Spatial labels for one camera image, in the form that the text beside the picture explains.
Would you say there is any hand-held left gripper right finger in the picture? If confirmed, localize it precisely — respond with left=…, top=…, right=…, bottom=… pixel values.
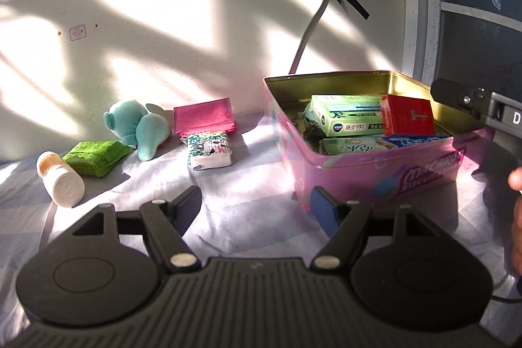
left=310, top=186, right=437, bottom=274

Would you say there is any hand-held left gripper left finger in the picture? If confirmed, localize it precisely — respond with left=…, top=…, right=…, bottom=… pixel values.
left=72, top=185, right=203, bottom=274

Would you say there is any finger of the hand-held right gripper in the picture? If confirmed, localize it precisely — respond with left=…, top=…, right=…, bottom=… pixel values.
left=431, top=78, right=492, bottom=121

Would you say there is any red box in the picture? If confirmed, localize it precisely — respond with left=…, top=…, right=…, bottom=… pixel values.
left=379, top=94, right=436, bottom=137

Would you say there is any pink biscuit tin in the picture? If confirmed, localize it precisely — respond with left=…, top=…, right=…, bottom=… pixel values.
left=263, top=70, right=496, bottom=213

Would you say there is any patterned tissue pack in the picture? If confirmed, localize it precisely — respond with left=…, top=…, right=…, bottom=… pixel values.
left=187, top=130, right=234, bottom=172

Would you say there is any green toothpaste box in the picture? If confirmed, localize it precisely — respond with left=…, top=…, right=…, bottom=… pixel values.
left=319, top=134, right=449, bottom=156

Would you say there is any teal plush toy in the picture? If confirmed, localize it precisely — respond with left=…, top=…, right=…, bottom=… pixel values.
left=103, top=100, right=173, bottom=162

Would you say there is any pink zip wallet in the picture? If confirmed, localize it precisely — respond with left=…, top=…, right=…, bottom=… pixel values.
left=173, top=98, right=239, bottom=137

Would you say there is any small green box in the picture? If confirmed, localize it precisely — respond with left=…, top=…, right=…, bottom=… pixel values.
left=304, top=94, right=386, bottom=139

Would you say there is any green tissue packet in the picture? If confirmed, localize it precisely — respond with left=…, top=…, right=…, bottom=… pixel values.
left=62, top=141, right=132, bottom=178

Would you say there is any orange label pill bottle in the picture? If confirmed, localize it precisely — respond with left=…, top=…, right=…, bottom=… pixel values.
left=36, top=151, right=85, bottom=208

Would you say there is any person's right hand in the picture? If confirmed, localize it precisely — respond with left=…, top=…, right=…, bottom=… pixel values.
left=508, top=166, right=522, bottom=274

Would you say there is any window frame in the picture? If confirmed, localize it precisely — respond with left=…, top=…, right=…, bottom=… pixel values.
left=400, top=0, right=522, bottom=106

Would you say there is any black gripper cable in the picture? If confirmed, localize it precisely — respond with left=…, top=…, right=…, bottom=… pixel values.
left=489, top=272, right=522, bottom=305

